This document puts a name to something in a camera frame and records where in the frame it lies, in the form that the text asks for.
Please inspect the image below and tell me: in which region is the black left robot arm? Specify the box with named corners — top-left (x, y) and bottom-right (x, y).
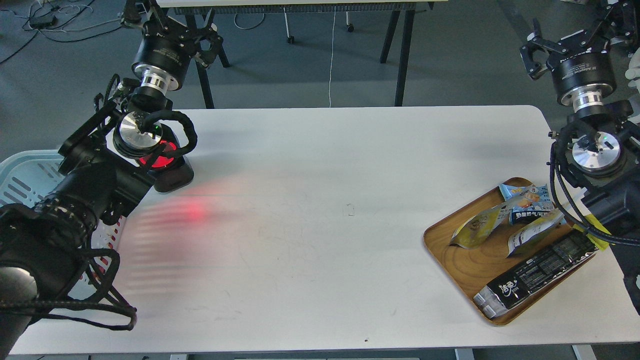
top-left (1, 0), bottom-right (223, 338)

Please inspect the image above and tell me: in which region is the wooden tray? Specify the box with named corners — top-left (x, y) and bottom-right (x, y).
top-left (423, 187), bottom-right (598, 326)

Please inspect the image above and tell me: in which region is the light blue plastic basket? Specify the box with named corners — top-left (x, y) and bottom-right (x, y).
top-left (0, 151), bottom-right (126, 311)

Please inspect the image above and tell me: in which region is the yellow snack pouch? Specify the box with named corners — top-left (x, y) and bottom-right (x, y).
top-left (449, 200), bottom-right (515, 249)

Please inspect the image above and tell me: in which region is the floor cables and adapter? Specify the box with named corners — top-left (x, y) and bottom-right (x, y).
top-left (0, 0), bottom-right (151, 65)

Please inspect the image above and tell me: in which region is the black background table frame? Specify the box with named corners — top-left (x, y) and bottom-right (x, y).
top-left (145, 0), bottom-right (436, 110)

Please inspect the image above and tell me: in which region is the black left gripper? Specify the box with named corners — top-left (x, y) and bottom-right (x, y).
top-left (131, 20), bottom-right (223, 92)

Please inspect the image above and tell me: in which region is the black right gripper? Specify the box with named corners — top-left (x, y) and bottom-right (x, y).
top-left (519, 19), bottom-right (617, 106)

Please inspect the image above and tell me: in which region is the blue snack packet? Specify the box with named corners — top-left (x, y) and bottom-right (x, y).
top-left (509, 184), bottom-right (554, 225)

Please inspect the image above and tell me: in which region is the black barcode scanner red window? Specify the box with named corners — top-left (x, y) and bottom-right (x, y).
top-left (147, 124), bottom-right (195, 193)

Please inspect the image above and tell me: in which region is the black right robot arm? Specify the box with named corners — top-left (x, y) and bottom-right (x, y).
top-left (519, 0), bottom-right (640, 250)

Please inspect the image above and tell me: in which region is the white blue snack pouch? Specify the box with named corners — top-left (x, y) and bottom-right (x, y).
top-left (507, 208), bottom-right (565, 258)

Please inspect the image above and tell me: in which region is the white hanging cable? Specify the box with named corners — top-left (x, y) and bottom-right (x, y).
top-left (328, 10), bottom-right (337, 108)

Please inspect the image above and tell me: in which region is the long black snack package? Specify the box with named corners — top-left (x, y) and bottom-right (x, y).
top-left (472, 230), bottom-right (599, 319)

